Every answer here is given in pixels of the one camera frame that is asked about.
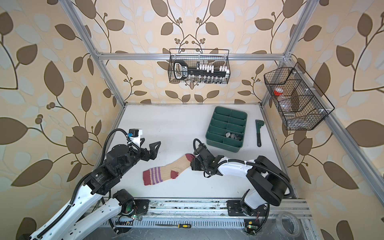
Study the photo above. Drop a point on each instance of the wall wire basket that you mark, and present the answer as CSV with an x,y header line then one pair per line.
x,y
217,57
303,104

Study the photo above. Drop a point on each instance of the green compartment tray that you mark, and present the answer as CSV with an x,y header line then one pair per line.
x,y
226,120

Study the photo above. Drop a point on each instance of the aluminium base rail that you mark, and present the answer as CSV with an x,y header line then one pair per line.
x,y
205,213

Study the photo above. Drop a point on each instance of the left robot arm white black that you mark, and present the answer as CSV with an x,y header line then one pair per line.
x,y
87,209

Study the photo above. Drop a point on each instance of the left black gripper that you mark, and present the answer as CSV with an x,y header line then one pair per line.
x,y
152,154

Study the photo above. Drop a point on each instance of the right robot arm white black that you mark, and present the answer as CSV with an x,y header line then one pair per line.
x,y
270,184

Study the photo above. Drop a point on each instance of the right wall wire basket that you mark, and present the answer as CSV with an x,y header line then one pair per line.
x,y
303,104

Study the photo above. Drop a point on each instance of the green handled tool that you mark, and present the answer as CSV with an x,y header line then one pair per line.
x,y
259,125

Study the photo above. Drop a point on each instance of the black argyle sock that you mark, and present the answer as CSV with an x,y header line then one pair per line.
x,y
234,136

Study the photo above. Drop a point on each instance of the clear tape roll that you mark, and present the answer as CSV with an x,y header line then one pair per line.
x,y
288,225

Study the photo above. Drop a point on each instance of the back wall wire basket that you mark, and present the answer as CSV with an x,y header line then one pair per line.
x,y
217,57

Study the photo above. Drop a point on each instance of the red capped jar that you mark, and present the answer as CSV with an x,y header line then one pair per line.
x,y
278,92

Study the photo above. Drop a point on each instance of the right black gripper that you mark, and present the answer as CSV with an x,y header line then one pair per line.
x,y
194,164

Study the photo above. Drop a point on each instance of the black socket set holder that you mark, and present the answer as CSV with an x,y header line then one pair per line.
x,y
183,71

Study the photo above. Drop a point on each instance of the yellow black handled knife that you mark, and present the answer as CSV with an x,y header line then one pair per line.
x,y
180,226

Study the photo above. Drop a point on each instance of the beige maroon striped sock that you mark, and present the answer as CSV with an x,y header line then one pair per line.
x,y
170,171

